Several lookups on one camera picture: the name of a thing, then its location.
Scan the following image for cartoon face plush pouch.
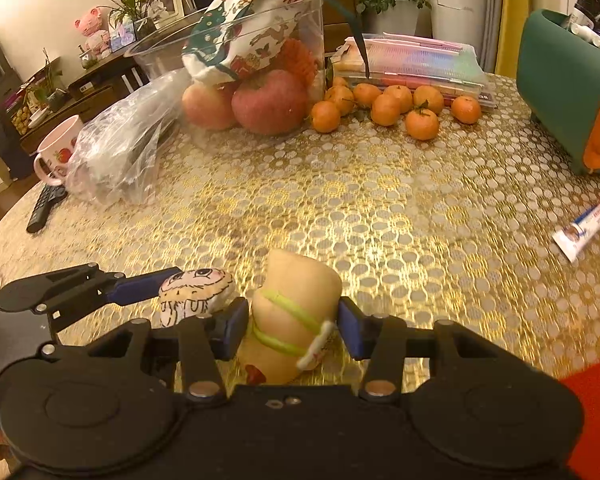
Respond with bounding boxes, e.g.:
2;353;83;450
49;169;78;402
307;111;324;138
158;268;235;327

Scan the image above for beige plush toy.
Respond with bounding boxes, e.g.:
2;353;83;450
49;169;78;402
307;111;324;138
237;249;342;386

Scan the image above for black remote control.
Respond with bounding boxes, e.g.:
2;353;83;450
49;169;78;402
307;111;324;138
26;184;68;234

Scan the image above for clear plastic bag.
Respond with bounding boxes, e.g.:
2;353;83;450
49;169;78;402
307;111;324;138
65;68;190;207

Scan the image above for gold lace tablecloth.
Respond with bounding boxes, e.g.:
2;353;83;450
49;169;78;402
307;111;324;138
0;76;600;377

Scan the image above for pink strawberry mug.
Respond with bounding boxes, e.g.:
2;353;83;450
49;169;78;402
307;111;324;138
33;115;83;186

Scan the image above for red apple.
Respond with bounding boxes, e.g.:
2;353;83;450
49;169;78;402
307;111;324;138
232;70;309;136
182;82;236;131

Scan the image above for white toothpaste tube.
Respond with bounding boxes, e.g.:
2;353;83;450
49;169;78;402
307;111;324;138
553;203;600;263

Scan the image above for orange tangerine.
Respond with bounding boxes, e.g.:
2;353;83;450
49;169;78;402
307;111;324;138
353;82;382;110
325;84;355;117
404;108;439;141
370;93;401;127
311;101;340;133
451;96;481;125
413;86;444;115

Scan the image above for pink pig plush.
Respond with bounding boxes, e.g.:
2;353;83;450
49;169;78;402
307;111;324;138
74;8;111;61

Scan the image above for clear plastic bowl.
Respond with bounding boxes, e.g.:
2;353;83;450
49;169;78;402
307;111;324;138
125;0;325;136

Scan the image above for pastel stacked notebooks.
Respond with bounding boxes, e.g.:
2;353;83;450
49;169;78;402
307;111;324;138
330;32;496;108

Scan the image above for framed photo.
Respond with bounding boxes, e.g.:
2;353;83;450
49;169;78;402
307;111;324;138
146;0;184;28

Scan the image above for christmas print cloth bag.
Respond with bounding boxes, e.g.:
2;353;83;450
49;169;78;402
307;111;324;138
182;0;367;86

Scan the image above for orange green tissue box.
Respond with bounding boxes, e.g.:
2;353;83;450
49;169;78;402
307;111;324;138
516;10;600;174

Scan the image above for white air conditioner tower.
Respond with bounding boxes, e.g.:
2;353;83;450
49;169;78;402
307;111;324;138
429;0;503;73

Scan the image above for yellow curtain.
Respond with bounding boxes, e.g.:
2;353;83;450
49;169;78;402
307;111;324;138
495;0;531;78

